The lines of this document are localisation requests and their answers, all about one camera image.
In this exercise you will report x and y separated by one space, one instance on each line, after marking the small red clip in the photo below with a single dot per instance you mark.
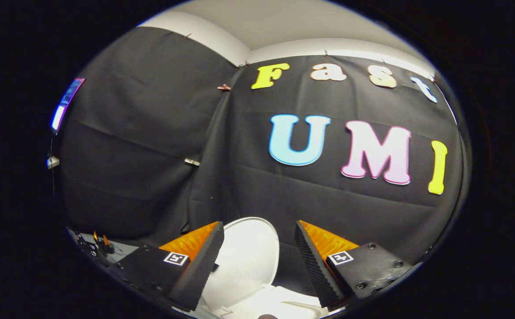
224 87

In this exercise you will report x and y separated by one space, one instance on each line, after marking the small white object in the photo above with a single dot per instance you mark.
52 161

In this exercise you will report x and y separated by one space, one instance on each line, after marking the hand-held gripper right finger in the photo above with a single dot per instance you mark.
315 266

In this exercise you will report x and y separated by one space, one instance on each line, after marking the lit display screen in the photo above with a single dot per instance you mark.
67 104

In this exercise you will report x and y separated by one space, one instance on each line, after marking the dark device with orange parts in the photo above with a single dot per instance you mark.
100 248

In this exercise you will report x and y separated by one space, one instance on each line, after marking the small silver clip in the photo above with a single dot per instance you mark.
192 162

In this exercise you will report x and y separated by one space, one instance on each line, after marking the black backdrop cloth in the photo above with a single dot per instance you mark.
284 199

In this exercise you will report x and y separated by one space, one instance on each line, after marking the white toilet lid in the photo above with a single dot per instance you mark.
251 257

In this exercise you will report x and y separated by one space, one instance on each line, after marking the white toilet seat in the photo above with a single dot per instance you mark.
279 296

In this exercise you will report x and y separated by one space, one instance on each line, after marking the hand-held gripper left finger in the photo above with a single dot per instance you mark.
200 270

